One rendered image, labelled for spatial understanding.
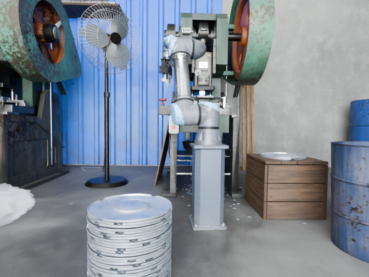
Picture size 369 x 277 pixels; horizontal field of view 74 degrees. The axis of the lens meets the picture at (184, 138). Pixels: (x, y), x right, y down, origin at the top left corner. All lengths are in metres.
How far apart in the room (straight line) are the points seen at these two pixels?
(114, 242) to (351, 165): 0.99
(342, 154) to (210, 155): 0.60
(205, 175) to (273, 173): 0.44
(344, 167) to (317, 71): 2.72
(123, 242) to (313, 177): 1.19
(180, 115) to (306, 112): 2.70
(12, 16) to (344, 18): 3.80
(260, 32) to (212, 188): 1.19
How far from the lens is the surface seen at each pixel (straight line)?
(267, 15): 2.03
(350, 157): 1.26
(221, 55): 2.16
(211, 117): 1.32
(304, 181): 1.63
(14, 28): 2.24
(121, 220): 0.81
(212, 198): 1.35
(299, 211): 1.67
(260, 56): 2.02
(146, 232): 0.81
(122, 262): 0.84
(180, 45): 1.49
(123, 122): 3.37
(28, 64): 2.30
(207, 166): 1.31
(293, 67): 3.76
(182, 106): 1.29
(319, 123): 3.86
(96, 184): 2.31
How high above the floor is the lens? 0.55
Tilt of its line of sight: 3 degrees down
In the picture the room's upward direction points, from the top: 1 degrees clockwise
